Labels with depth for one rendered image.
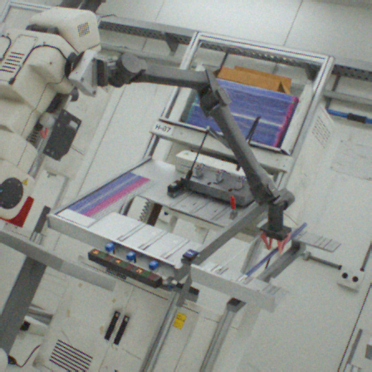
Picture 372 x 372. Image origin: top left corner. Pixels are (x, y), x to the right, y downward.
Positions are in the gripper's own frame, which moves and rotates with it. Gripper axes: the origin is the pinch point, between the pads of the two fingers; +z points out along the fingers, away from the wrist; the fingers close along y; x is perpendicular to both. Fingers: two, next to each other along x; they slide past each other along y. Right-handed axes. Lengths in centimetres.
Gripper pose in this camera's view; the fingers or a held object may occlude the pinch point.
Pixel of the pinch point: (275, 249)
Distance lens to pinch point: 256.5
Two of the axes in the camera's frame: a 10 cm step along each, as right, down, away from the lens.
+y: -7.8, -2.5, 5.7
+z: 0.5, 8.9, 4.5
